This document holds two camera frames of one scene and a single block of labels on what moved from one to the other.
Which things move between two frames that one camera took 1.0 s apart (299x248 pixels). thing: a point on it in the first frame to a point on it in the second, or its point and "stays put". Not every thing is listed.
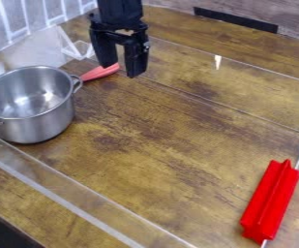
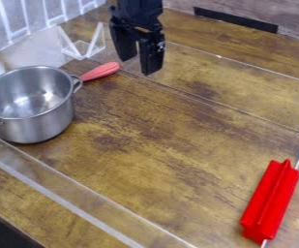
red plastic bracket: (270, 201) stays put
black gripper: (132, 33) to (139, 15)
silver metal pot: (30, 98) stays put
